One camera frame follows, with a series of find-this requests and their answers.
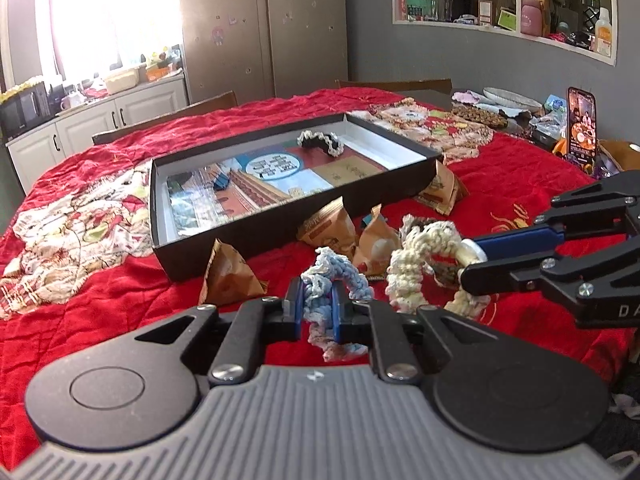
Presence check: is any smartphone with lit screen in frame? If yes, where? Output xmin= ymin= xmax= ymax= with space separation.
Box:
xmin=565 ymin=86 xmax=599 ymax=157

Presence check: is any black microwave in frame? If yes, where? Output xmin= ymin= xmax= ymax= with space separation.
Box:
xmin=0 ymin=81 xmax=49 ymax=142

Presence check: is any beige refrigerator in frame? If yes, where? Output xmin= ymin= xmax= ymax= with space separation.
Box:
xmin=179 ymin=0 xmax=349 ymax=107

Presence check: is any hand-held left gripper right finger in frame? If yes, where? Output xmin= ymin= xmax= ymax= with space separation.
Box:
xmin=331 ymin=280 xmax=485 ymax=386

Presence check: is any brown beaded mat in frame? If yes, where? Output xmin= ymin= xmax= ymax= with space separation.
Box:
xmin=451 ymin=104 xmax=509 ymax=132

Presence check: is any red printed blanket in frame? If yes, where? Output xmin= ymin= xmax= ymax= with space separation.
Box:
xmin=0 ymin=87 xmax=631 ymax=456

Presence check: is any dark wooden chair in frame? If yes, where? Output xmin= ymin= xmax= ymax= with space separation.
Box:
xmin=92 ymin=91 xmax=239 ymax=147
xmin=335 ymin=78 xmax=454 ymax=107

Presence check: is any brown triangular snack packet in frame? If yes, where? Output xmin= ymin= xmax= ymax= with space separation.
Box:
xmin=296 ymin=197 xmax=359 ymax=261
xmin=199 ymin=237 xmax=269 ymax=307
xmin=351 ymin=204 xmax=402 ymax=279
xmin=414 ymin=160 xmax=470 ymax=217

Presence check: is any black shallow box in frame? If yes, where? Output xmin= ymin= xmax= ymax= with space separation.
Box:
xmin=149 ymin=112 xmax=444 ymax=281

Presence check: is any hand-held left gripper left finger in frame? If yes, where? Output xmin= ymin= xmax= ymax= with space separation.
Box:
xmin=135 ymin=276 xmax=305 ymax=387

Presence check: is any white plate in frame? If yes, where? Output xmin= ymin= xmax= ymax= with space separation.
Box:
xmin=482 ymin=87 xmax=544 ymax=112

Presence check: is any bright window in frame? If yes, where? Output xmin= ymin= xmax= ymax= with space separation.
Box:
xmin=47 ymin=0 xmax=182 ymax=77

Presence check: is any pink bottle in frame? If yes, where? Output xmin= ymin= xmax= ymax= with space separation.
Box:
xmin=520 ymin=0 xmax=544 ymax=37

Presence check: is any cream crocheted scrunchie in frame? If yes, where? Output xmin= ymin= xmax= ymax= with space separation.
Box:
xmin=386 ymin=216 xmax=492 ymax=319

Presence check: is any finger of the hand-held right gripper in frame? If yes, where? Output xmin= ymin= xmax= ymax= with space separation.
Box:
xmin=459 ymin=240 xmax=640 ymax=311
xmin=470 ymin=170 xmax=640 ymax=263

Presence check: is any black white crocheted scrunchie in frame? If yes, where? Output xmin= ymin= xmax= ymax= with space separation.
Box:
xmin=297 ymin=129 xmax=344 ymax=159

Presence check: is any blue white crocheted scrunchie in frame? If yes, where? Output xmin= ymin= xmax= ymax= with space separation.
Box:
xmin=300 ymin=247 xmax=372 ymax=362

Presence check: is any white plastic bottle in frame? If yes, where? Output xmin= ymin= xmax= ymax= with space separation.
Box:
xmin=594 ymin=7 xmax=614 ymax=57

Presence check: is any cream storage basket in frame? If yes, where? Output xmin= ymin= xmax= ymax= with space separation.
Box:
xmin=104 ymin=66 xmax=142 ymax=94

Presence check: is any white kitchen cabinet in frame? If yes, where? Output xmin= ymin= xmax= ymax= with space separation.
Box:
xmin=5 ymin=74 xmax=189 ymax=187

